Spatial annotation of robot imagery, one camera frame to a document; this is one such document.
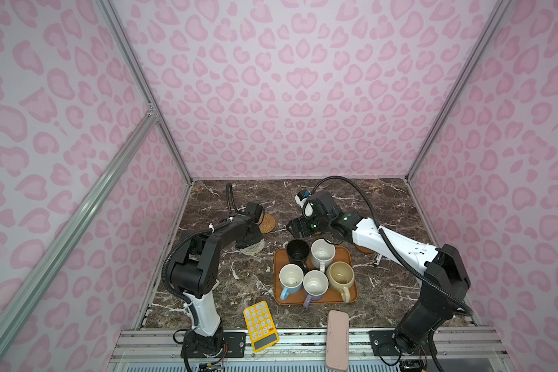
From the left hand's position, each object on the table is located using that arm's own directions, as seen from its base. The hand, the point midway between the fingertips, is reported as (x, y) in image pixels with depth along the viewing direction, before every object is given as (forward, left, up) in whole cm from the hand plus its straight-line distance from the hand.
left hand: (254, 237), depth 98 cm
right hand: (-3, -18, +16) cm, 24 cm away
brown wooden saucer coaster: (-23, -33, +34) cm, 52 cm away
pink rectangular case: (-38, -30, -1) cm, 48 cm away
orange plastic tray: (-24, -30, +2) cm, 39 cm away
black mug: (-8, -18, +3) cm, 20 cm away
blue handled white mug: (-18, -15, +1) cm, 23 cm away
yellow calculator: (-34, -5, +1) cm, 34 cm away
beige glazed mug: (-17, -33, +1) cm, 38 cm away
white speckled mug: (-8, -28, +1) cm, 29 cm away
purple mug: (-20, -24, 0) cm, 31 cm away
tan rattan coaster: (+8, -5, -1) cm, 9 cm away
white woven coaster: (-5, 0, -1) cm, 5 cm away
